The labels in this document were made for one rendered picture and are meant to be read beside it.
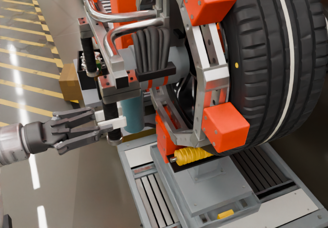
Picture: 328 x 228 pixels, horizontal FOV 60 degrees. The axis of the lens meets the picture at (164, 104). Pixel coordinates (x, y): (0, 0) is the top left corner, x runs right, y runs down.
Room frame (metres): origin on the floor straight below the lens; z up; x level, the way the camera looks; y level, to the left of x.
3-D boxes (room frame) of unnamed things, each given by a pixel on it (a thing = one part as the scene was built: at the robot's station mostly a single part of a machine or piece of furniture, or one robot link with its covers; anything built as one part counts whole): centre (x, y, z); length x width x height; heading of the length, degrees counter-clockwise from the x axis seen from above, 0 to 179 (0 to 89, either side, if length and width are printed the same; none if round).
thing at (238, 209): (0.84, -0.18, 0.13); 0.50 x 0.36 x 0.10; 21
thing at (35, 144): (0.47, 0.28, 0.83); 0.09 x 0.08 x 0.07; 111
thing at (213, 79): (0.77, -0.02, 0.85); 0.54 x 0.07 x 0.54; 21
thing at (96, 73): (0.84, 0.26, 0.83); 0.04 x 0.04 x 0.16
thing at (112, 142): (0.53, 0.13, 0.83); 0.04 x 0.04 x 0.16
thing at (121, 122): (0.51, 0.13, 0.83); 0.07 x 0.01 x 0.03; 110
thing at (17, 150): (0.44, 0.35, 0.83); 0.09 x 0.06 x 0.09; 21
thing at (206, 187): (0.83, -0.18, 0.32); 0.40 x 0.30 x 0.28; 21
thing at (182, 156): (0.69, -0.16, 0.51); 0.29 x 0.06 x 0.06; 111
